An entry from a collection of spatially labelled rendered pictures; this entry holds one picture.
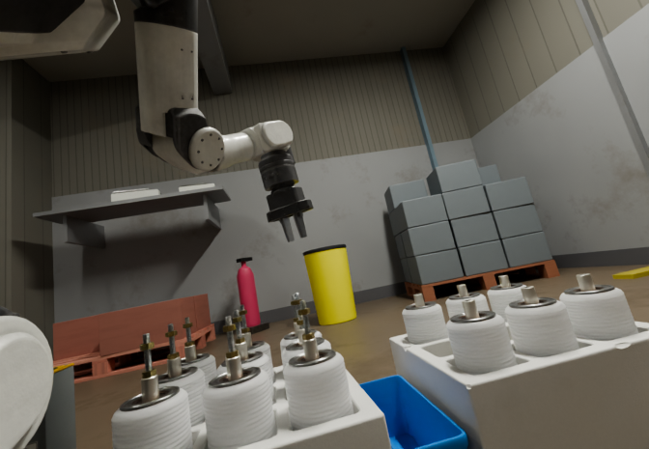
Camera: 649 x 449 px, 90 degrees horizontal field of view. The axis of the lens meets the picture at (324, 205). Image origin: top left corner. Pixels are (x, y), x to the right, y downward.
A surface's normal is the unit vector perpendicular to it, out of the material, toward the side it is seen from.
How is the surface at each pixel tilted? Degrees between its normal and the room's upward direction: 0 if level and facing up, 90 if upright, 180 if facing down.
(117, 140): 90
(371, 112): 90
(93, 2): 119
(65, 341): 90
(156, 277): 90
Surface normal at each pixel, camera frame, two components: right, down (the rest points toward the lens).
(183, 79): 0.88, 0.26
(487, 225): -0.06, -0.19
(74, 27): 0.75, 0.23
